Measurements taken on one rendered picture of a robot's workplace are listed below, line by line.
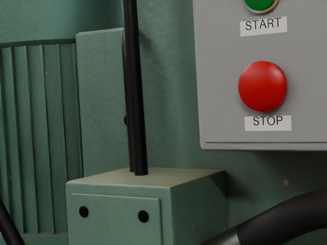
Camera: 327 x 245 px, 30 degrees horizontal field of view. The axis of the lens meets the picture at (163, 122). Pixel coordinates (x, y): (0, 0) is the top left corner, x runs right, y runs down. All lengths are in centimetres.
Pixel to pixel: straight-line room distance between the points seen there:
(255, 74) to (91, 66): 24
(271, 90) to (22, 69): 32
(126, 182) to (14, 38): 25
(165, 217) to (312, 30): 15
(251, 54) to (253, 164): 10
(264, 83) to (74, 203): 16
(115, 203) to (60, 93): 22
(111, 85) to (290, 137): 23
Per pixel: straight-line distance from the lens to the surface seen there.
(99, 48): 57
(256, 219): 40
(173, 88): 47
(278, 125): 37
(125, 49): 47
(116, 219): 42
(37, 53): 61
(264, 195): 45
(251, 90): 36
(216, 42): 39
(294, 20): 37
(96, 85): 57
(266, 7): 37
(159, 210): 39
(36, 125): 62
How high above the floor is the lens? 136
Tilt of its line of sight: 3 degrees down
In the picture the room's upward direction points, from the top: 3 degrees counter-clockwise
